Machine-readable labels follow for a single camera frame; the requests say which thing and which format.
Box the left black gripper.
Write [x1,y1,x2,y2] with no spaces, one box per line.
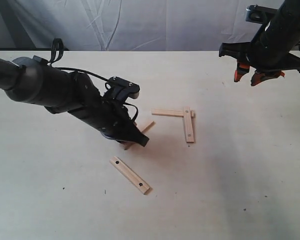
[68,73,149,147]

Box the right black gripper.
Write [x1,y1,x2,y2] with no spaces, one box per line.
[218,42,300,87]

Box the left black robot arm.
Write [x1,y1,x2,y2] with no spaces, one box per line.
[0,56,247,146]

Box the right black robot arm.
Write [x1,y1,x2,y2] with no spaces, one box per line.
[219,0,300,87]

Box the white backdrop curtain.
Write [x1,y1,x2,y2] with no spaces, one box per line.
[0,0,282,51]

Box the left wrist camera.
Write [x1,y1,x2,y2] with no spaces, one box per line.
[103,76,140,102]

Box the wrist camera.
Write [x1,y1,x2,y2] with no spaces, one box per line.
[103,76,140,102]
[245,4,278,24]

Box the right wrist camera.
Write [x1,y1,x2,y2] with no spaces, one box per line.
[245,4,278,24]

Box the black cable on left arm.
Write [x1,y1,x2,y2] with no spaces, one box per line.
[48,37,138,126]

